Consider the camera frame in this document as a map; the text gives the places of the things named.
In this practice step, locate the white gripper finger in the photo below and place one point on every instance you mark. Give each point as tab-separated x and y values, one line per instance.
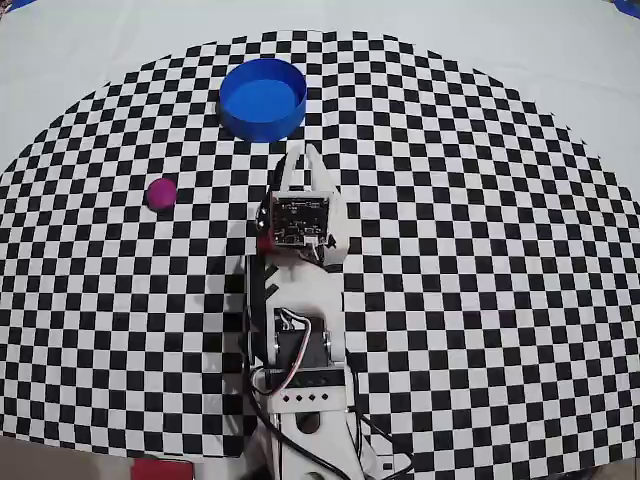
287	175
320	177

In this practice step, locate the pink faceted ball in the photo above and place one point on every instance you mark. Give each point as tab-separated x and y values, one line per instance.
161	194

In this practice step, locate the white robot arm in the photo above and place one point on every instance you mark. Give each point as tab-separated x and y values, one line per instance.
310	285

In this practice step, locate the blue round box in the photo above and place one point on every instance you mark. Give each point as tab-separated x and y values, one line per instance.
260	95

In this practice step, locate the red flat box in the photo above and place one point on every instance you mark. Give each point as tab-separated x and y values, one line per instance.
162	471

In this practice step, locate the black white checkered mat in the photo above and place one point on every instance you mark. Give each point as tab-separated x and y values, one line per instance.
450	200

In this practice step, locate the blue tape strip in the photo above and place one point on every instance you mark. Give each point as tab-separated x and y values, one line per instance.
15	5
627	10

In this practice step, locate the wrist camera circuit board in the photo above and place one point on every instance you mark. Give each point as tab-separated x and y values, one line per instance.
300	220

